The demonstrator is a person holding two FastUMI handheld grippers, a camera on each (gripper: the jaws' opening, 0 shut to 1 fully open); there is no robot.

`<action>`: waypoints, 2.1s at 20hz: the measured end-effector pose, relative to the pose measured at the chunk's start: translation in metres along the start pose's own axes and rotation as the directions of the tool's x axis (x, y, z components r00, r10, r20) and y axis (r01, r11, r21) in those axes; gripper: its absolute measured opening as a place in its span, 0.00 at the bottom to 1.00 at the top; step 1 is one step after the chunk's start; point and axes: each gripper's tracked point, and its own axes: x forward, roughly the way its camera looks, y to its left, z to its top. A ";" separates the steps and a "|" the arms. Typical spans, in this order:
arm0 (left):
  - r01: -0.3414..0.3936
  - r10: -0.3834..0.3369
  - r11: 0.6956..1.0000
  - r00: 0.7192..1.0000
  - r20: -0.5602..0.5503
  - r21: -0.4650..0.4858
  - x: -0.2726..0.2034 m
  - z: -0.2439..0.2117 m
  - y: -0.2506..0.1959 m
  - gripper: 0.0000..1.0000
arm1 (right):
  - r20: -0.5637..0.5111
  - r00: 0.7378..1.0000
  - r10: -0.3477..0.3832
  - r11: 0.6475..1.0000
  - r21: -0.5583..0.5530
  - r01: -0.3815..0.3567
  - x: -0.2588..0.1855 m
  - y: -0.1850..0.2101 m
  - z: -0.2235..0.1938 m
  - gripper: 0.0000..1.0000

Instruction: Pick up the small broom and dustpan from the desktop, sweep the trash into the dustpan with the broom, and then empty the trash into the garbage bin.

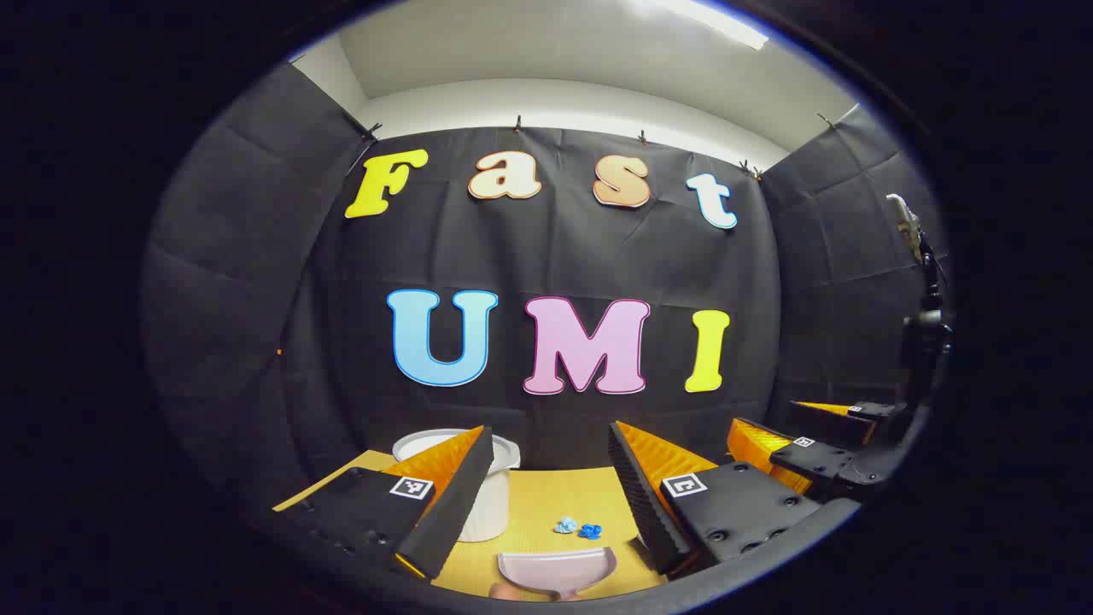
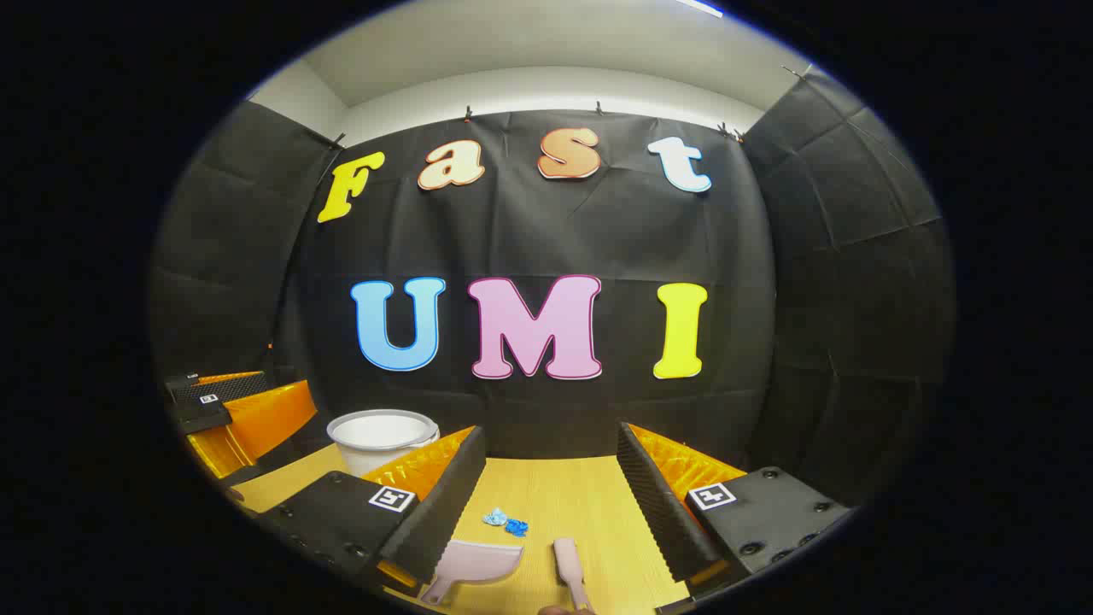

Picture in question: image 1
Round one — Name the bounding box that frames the pale pink dustpan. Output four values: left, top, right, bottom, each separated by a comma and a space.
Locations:
497, 548, 617, 602

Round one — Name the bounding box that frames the yellow wooden desktop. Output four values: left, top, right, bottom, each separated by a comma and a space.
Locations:
273, 450, 675, 599

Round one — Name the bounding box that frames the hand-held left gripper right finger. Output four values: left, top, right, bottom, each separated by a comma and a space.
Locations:
607, 420, 822, 577

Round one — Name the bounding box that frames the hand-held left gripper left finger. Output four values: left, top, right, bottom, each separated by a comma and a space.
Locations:
272, 425, 495, 590

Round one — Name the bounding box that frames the white ribbed garbage bin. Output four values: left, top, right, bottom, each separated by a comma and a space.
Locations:
392, 429, 522, 543

